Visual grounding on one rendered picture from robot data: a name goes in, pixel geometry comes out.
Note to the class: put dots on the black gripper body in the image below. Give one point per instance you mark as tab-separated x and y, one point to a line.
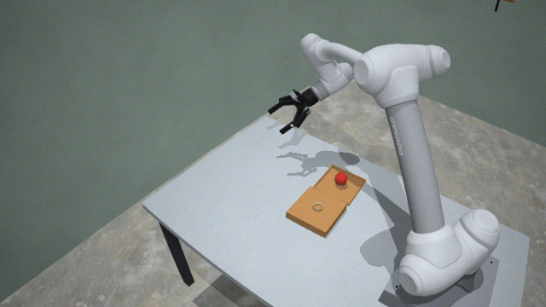
309	101

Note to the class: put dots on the tan rectangular tray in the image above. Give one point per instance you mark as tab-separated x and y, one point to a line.
342	192

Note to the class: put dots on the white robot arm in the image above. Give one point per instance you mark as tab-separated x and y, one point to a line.
434	258

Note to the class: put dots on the red ball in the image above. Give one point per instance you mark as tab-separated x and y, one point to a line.
340	178

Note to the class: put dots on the tan square platform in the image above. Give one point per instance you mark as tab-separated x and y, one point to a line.
307	211

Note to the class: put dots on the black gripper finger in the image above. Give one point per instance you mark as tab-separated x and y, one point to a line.
283	101
298	118

